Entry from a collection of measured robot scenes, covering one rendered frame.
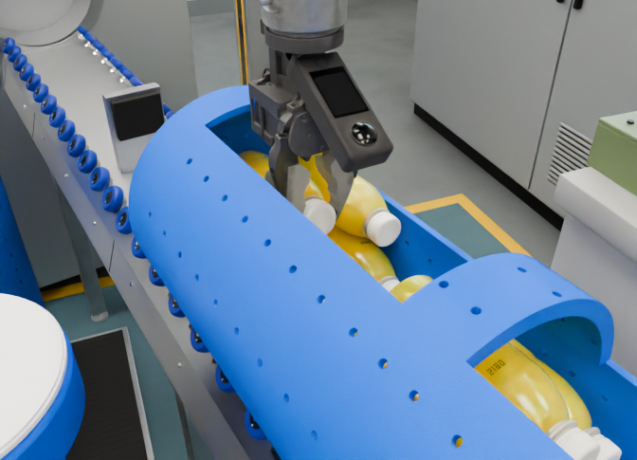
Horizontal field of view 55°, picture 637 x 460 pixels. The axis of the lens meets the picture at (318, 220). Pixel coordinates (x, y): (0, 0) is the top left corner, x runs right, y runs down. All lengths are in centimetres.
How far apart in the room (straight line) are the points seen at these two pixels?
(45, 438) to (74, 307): 173
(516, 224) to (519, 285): 231
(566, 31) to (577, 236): 179
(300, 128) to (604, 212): 36
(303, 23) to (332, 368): 28
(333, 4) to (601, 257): 44
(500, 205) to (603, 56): 82
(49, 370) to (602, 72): 210
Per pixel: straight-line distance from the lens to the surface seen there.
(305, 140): 58
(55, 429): 70
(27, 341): 75
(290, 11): 54
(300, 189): 61
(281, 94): 59
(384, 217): 71
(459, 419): 40
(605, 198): 76
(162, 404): 200
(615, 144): 79
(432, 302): 44
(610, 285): 79
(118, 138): 119
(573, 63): 253
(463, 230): 267
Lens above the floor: 152
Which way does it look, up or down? 35 degrees down
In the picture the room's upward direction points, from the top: straight up
